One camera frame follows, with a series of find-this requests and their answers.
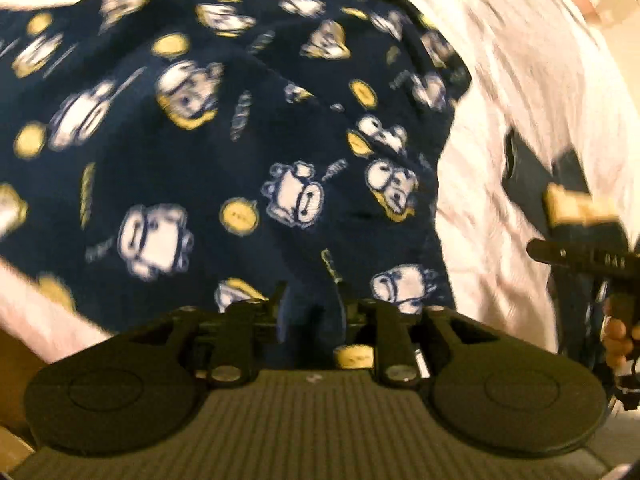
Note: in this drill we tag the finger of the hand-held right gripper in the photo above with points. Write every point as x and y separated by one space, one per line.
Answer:
560 252

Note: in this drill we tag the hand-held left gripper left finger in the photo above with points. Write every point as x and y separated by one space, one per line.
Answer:
277 310

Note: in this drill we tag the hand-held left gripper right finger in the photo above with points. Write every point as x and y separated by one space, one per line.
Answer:
342 310

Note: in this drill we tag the navy cartoon print fleece pajama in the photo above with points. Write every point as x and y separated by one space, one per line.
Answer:
200 170

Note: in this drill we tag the person's right hand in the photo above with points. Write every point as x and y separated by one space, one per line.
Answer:
615 340

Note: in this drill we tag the pink grey striped bed blanket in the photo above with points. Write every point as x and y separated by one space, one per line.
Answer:
500 240

